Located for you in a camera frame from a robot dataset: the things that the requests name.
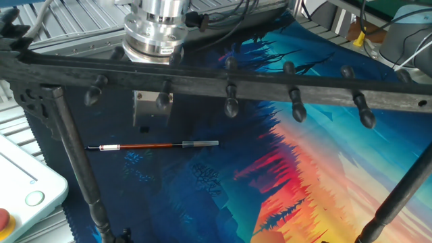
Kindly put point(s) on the grey Schunk gripper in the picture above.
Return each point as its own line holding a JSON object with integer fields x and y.
{"x": 150, "y": 109}

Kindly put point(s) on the red brown calligraphy brush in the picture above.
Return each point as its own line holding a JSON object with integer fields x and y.
{"x": 145, "y": 146}

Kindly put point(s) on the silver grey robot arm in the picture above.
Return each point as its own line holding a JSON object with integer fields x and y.
{"x": 155, "y": 33}

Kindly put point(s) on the black wooden pen rack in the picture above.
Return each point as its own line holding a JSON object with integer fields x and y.
{"x": 202, "y": 82}

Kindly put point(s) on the white teach pendant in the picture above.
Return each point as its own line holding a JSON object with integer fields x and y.
{"x": 20, "y": 182}

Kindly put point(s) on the colourful sunset landscape mat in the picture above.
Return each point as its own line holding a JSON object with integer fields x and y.
{"x": 270, "y": 189}

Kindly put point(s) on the yellow plastic clip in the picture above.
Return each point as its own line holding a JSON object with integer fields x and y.
{"x": 360, "y": 38}

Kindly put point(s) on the white zip tie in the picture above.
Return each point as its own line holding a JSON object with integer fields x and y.
{"x": 413, "y": 55}

